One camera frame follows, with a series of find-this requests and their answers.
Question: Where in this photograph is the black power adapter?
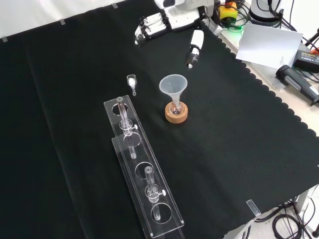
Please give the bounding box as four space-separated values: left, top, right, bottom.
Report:
293 49 319 73

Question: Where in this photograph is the glass weighing funnel with powder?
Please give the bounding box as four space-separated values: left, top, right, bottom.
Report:
126 74 138 97

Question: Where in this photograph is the glass round-bottom flask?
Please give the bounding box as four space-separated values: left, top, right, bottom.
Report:
168 98 185 116

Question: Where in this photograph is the clear tape strip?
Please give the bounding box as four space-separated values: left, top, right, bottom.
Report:
246 199 262 217

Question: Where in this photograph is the black and red tripod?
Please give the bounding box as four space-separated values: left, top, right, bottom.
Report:
303 27 319 54

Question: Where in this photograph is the black cable bundle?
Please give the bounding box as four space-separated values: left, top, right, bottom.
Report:
254 196 319 239

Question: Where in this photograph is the black handheld tool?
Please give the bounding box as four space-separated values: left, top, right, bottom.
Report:
275 64 319 107

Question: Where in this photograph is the green cable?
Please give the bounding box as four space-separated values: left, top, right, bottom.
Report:
219 14 247 32

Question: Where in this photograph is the cork ring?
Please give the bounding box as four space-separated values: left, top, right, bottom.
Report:
164 102 189 124

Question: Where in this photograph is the pale white board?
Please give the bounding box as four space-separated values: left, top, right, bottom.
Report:
235 22 304 69

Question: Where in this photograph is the clear acrylic funnel stand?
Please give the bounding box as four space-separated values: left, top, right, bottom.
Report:
103 94 185 239

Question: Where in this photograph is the black cloth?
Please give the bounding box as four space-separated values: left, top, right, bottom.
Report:
0 0 319 239

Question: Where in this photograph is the clear plastic funnel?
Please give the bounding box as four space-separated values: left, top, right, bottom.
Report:
159 74 188 110

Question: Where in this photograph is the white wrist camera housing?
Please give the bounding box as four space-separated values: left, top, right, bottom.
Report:
154 0 185 8

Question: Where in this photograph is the yellow stop button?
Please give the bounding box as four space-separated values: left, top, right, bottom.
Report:
218 1 237 22

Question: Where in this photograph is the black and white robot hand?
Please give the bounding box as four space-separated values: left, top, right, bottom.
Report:
134 3 207 69

